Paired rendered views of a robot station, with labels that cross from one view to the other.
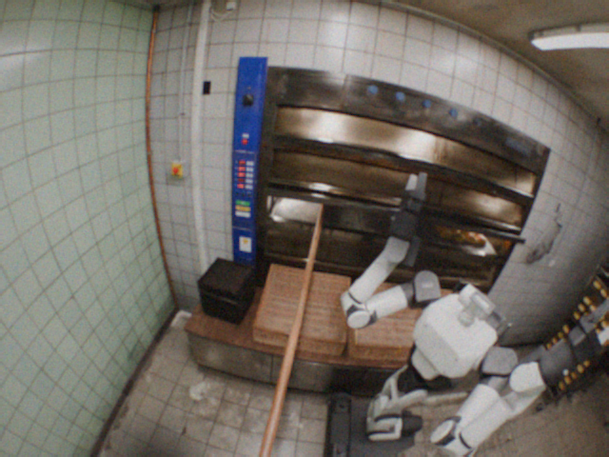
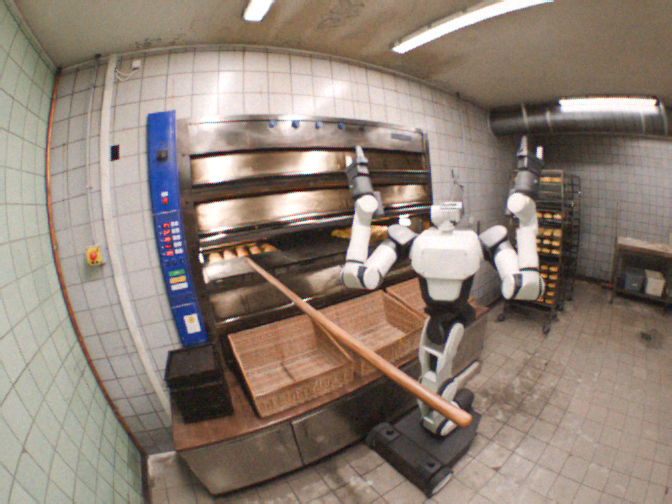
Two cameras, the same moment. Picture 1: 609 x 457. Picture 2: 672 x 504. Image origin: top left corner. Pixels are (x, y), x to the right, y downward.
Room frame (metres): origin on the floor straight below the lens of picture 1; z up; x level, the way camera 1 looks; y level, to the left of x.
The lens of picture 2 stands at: (-0.14, 0.38, 1.59)
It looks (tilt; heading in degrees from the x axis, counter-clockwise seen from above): 12 degrees down; 326
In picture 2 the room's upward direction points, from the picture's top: 5 degrees counter-clockwise
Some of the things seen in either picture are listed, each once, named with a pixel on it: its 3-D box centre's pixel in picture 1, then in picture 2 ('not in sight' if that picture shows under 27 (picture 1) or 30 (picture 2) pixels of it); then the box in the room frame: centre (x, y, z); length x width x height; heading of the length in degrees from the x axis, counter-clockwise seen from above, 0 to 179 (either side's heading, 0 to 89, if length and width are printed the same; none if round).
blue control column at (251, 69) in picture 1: (275, 184); (183, 271); (2.33, 0.34, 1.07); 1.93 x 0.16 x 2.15; 177
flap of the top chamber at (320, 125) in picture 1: (432, 148); (334, 160); (1.34, -0.65, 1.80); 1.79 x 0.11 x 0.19; 87
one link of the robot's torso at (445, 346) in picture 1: (454, 339); (448, 262); (0.49, -0.61, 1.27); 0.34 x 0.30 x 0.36; 27
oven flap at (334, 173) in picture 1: (421, 189); (337, 200); (1.34, -0.65, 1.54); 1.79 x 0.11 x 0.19; 87
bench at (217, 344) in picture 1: (356, 355); (360, 387); (1.06, -0.53, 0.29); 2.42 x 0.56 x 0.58; 87
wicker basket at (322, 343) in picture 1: (304, 308); (288, 359); (1.11, -0.07, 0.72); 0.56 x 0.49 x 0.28; 87
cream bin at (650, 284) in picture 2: not in sight; (653, 282); (-1.35, -4.46, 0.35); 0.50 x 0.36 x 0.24; 88
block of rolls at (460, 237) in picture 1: (453, 222); (369, 232); (1.75, -1.26, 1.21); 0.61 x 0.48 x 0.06; 177
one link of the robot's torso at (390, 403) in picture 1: (398, 398); (439, 361); (0.47, -0.57, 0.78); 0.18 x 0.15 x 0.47; 177
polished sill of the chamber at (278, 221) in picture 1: (402, 242); (340, 256); (1.36, -0.66, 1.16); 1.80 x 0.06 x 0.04; 87
